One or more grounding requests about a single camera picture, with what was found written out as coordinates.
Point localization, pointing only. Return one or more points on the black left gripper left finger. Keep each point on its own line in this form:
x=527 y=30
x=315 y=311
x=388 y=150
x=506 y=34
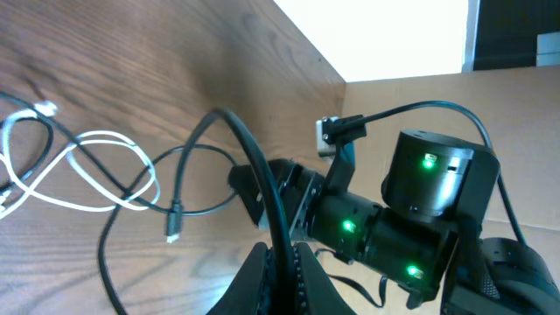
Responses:
x=252 y=290

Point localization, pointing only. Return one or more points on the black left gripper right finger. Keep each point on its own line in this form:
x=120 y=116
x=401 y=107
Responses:
x=314 y=292

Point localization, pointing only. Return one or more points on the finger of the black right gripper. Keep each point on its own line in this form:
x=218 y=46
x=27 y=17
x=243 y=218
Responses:
x=241 y=178

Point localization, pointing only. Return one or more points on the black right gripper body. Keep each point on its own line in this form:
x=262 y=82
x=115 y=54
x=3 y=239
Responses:
x=298 y=186

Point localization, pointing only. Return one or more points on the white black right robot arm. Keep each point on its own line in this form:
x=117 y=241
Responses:
x=425 y=235

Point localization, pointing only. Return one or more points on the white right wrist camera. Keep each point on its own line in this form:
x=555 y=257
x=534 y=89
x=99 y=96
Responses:
x=329 y=134

